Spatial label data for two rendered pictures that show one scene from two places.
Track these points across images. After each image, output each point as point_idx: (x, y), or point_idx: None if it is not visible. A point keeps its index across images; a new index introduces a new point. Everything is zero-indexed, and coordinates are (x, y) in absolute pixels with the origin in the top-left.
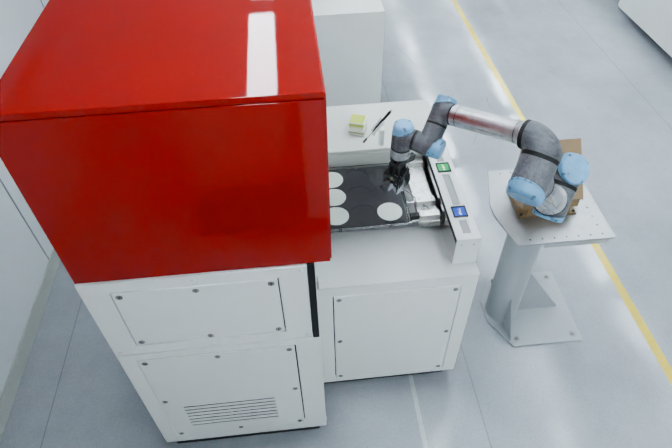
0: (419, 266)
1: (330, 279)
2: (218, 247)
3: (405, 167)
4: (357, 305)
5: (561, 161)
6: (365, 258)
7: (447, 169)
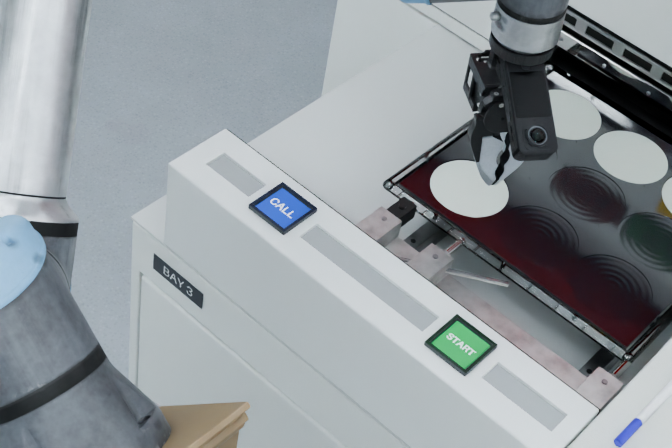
0: (287, 164)
1: (434, 51)
2: None
3: (496, 89)
4: None
5: (30, 225)
6: (417, 123)
7: (441, 341)
